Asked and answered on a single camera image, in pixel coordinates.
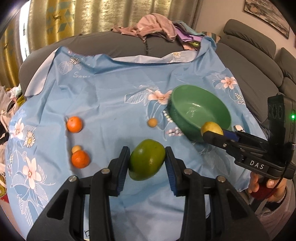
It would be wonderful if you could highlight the yellow lemon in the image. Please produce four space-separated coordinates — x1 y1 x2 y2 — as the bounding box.
201 121 224 136

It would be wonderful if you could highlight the green mango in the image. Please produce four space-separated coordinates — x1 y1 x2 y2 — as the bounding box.
128 139 166 181

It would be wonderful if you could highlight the right hand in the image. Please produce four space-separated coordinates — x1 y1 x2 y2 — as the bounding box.
248 172 287 202

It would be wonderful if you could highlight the green plastic bowl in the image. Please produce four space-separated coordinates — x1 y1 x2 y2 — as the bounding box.
166 85 231 143

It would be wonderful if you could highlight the lower orange tangerine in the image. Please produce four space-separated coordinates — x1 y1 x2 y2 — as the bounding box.
71 150 90 169

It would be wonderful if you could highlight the orange tangerine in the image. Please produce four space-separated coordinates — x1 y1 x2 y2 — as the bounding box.
71 150 90 169
66 116 83 133

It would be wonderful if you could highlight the small yellow fruit by tangerine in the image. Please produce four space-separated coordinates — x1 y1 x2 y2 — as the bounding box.
71 145 82 154

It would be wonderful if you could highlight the grey sofa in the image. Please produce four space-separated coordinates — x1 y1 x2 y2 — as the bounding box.
18 19 295 123

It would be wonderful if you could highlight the small tan fruit near bowl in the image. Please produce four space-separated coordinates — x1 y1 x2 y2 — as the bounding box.
147 118 158 128

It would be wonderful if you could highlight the upper orange tangerine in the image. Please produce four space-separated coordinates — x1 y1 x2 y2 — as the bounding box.
66 116 83 133

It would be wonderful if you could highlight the blue floral cloth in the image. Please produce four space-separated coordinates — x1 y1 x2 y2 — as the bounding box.
6 37 263 237

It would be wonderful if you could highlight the clothes heap on floor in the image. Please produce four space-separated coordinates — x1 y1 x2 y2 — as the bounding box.
0 84 24 138

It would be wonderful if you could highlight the pile of clothes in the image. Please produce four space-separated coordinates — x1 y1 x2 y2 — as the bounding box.
111 13 221 51

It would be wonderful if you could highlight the gold patterned curtain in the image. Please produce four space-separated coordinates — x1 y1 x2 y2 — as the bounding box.
1 0 203 87

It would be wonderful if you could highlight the framed wall painting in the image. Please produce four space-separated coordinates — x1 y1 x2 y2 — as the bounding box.
244 0 290 39

